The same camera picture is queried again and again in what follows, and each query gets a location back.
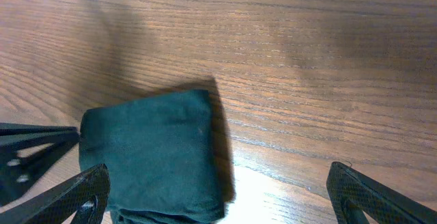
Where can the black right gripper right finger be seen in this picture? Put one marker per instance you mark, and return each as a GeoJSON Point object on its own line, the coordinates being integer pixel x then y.
{"type": "Point", "coordinates": [354, 197]}

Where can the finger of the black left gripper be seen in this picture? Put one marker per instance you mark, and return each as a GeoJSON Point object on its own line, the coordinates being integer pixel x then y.
{"type": "Point", "coordinates": [28, 152]}

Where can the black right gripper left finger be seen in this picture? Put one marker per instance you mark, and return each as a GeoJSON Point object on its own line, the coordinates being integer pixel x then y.
{"type": "Point", "coordinates": [84, 197]}

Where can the black nike t-shirt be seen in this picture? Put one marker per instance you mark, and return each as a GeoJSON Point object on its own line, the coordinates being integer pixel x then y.
{"type": "Point", "coordinates": [159, 155]}

